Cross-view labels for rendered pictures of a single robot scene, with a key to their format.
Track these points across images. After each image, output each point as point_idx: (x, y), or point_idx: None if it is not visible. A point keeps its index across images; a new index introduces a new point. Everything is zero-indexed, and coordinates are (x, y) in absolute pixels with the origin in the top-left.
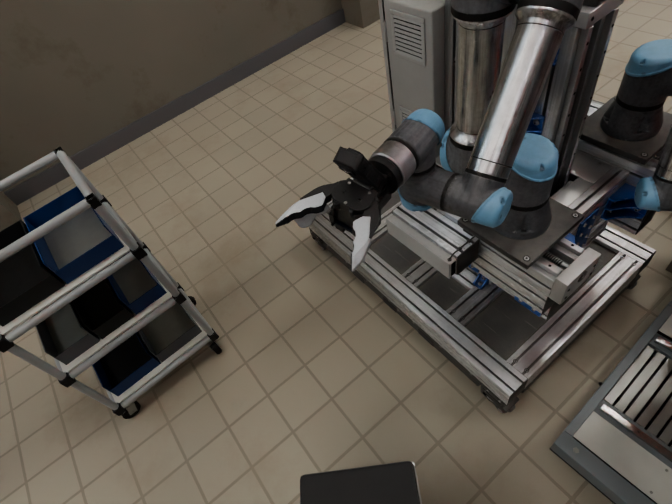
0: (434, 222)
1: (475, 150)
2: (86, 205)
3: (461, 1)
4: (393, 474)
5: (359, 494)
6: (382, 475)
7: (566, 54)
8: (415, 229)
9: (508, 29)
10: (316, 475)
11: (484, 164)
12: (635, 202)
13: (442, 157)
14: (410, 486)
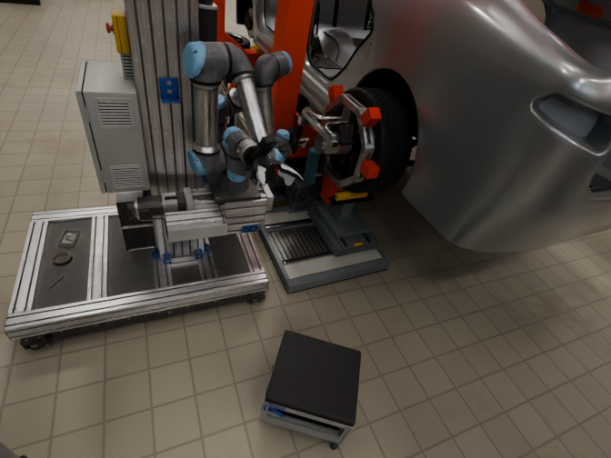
0: (195, 214)
1: (257, 136)
2: None
3: (208, 77)
4: (288, 341)
5: (291, 363)
6: (286, 346)
7: None
8: (190, 224)
9: (186, 94)
10: (270, 385)
11: None
12: None
13: (199, 166)
14: (297, 335)
